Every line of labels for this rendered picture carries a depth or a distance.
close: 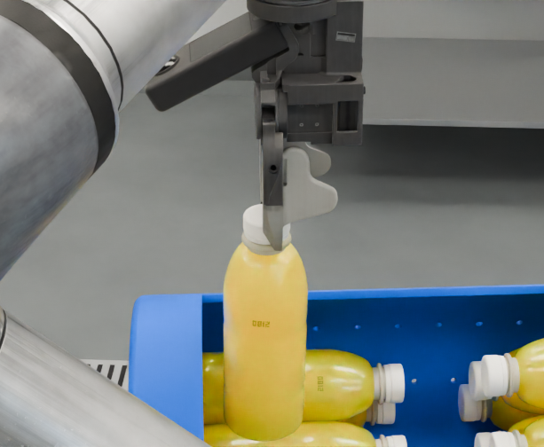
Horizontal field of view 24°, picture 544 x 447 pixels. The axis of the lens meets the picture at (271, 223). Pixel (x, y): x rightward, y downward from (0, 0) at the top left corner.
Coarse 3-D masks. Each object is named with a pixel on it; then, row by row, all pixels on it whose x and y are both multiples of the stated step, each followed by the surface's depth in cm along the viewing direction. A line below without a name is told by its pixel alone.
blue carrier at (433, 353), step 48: (384, 288) 125; (432, 288) 124; (480, 288) 124; (528, 288) 125; (144, 336) 115; (192, 336) 115; (336, 336) 135; (384, 336) 135; (432, 336) 136; (480, 336) 136; (528, 336) 136; (144, 384) 112; (192, 384) 112; (432, 384) 138; (192, 432) 110; (384, 432) 138; (432, 432) 139; (480, 432) 139
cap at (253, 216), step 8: (248, 208) 107; (256, 208) 107; (248, 216) 106; (256, 216) 106; (248, 224) 105; (256, 224) 105; (288, 224) 106; (248, 232) 106; (256, 232) 105; (288, 232) 106; (256, 240) 105; (264, 240) 105
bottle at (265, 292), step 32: (256, 256) 106; (288, 256) 107; (224, 288) 109; (256, 288) 106; (288, 288) 107; (224, 320) 111; (256, 320) 107; (288, 320) 108; (224, 352) 112; (256, 352) 109; (288, 352) 109; (224, 384) 115; (256, 384) 110; (288, 384) 111; (224, 416) 116; (256, 416) 112; (288, 416) 113
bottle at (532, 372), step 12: (528, 348) 121; (540, 348) 120; (516, 360) 121; (528, 360) 120; (540, 360) 119; (516, 372) 120; (528, 372) 119; (540, 372) 119; (516, 384) 120; (528, 384) 119; (540, 384) 119; (528, 396) 120; (540, 396) 119; (540, 408) 121
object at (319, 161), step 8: (288, 144) 106; (296, 144) 106; (304, 144) 106; (312, 152) 106; (320, 152) 107; (312, 160) 107; (320, 160) 107; (328, 160) 107; (312, 168) 107; (320, 168) 108; (328, 168) 108; (312, 176) 108
